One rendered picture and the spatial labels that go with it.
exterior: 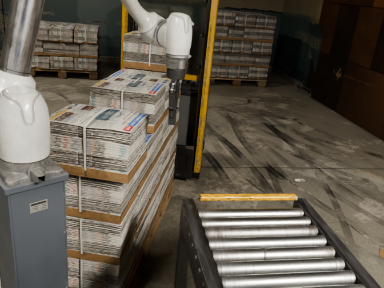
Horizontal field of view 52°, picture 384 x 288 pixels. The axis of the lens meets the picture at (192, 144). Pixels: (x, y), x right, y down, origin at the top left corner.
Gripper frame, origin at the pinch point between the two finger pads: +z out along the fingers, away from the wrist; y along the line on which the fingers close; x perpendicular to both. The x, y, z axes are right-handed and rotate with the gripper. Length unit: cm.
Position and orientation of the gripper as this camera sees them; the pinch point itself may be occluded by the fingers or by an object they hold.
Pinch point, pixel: (172, 116)
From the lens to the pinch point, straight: 164.5
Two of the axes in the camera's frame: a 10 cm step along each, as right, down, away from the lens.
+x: 9.9, 1.4, -1.0
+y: -1.4, 3.5, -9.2
